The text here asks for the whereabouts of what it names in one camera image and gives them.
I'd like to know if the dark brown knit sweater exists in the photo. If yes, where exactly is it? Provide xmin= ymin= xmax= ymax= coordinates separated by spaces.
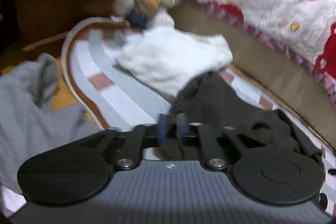
xmin=167 ymin=71 xmax=322 ymax=164

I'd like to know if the checkered white pink rug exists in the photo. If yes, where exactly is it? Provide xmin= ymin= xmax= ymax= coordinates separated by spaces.
xmin=60 ymin=16 xmax=336 ymax=214

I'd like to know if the folded white garment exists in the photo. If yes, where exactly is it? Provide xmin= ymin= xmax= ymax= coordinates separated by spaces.
xmin=115 ymin=26 xmax=233 ymax=98

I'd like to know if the grey garment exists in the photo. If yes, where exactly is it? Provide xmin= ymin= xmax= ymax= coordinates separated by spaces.
xmin=0 ymin=53 xmax=100 ymax=194

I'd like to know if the beige bed frame side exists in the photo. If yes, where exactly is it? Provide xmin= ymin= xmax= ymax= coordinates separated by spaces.
xmin=169 ymin=0 xmax=335 ymax=148

